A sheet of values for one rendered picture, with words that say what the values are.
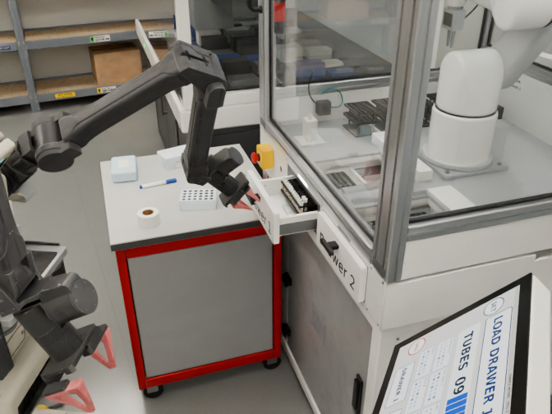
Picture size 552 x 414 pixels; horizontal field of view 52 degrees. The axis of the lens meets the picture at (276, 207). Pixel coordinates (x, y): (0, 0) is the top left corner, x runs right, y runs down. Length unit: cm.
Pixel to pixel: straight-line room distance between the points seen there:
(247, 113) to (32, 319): 171
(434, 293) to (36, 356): 95
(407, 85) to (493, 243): 50
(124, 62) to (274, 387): 366
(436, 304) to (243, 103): 136
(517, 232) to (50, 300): 105
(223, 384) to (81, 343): 142
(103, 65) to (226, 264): 357
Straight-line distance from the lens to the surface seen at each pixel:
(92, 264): 312
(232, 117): 249
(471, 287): 150
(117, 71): 535
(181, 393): 237
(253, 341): 225
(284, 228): 166
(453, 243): 137
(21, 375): 143
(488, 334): 95
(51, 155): 131
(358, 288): 144
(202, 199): 195
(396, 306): 140
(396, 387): 104
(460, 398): 89
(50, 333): 98
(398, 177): 119
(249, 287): 207
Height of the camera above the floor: 176
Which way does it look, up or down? 30 degrees down
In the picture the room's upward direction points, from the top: straight up
